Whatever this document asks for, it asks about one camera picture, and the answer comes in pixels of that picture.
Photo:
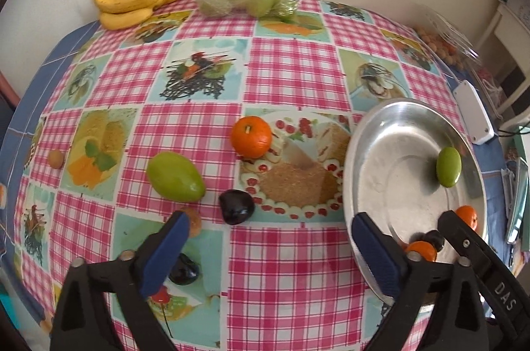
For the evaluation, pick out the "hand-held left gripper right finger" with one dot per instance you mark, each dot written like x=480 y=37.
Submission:
x=379 y=255

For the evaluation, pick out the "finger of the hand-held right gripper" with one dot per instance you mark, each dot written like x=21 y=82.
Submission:
x=492 y=276

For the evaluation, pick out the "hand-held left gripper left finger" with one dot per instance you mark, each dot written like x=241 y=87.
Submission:
x=159 y=260

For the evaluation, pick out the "dark purple plum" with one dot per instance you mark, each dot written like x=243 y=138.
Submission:
x=185 y=271
x=236 y=207

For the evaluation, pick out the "small orange tangerine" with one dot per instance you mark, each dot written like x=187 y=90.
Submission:
x=468 y=217
x=421 y=249

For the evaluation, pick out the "brown kiwi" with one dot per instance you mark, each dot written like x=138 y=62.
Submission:
x=193 y=222
x=56 y=159

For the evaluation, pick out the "small dark plum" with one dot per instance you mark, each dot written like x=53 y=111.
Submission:
x=435 y=239

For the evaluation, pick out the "round metal plate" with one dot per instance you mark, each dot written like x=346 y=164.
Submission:
x=397 y=177

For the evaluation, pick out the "green mango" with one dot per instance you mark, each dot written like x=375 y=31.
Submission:
x=174 y=177

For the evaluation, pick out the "small green oval fruit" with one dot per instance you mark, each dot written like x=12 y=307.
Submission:
x=448 y=167

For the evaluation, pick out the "large orange tangerine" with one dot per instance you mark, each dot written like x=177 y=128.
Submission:
x=251 y=135

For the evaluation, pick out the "white plastic device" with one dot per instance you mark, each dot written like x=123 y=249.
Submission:
x=474 y=111

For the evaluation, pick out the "pink checkered printed tablecloth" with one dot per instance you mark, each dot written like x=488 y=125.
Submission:
x=290 y=69

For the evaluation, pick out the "pink chair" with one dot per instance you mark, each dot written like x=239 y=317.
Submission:
x=8 y=88

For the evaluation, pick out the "white wooden chair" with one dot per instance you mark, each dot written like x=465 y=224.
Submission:
x=507 y=28

